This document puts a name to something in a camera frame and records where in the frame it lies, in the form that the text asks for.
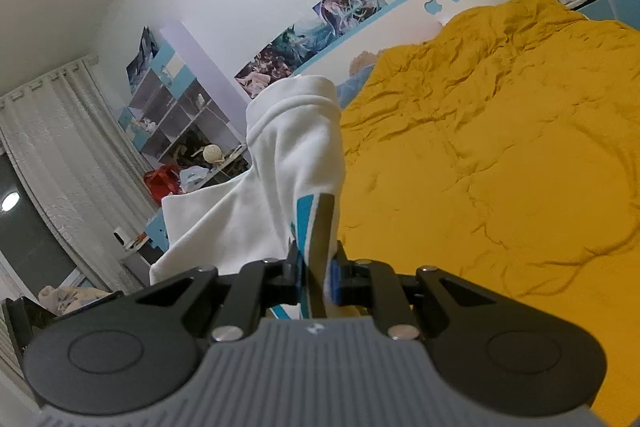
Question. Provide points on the beige plush toy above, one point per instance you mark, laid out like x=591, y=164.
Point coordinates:
x=365, y=61

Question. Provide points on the blue nightstand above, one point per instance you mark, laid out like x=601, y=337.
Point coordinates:
x=597, y=7

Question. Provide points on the white desk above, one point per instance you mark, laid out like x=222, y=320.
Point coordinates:
x=145, y=252

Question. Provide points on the teal figure wall poster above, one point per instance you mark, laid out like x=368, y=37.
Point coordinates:
x=305, y=42

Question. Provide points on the white and blue bookshelf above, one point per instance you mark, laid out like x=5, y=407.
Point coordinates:
x=180, y=107

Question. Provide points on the purple figure wall poster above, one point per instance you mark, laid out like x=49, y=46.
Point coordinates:
x=350, y=4

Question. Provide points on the white garment with blue stripe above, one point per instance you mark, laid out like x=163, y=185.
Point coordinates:
x=280, y=167

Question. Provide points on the blue pillow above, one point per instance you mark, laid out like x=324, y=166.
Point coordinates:
x=355, y=89

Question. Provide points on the pink figure wall poster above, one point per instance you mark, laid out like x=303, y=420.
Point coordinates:
x=262, y=74

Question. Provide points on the yellow blanket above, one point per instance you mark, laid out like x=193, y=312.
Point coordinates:
x=500, y=167

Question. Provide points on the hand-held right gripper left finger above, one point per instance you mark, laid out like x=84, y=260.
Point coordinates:
x=298, y=279

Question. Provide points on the beige cloth pile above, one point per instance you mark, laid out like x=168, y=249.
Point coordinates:
x=70, y=299

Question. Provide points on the white curtain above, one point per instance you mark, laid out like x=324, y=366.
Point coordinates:
x=65, y=157

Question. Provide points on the white and blue headboard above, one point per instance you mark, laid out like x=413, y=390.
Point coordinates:
x=460, y=14

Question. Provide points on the red bag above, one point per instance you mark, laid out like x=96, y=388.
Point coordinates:
x=161, y=182

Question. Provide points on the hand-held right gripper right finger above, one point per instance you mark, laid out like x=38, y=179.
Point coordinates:
x=334, y=279

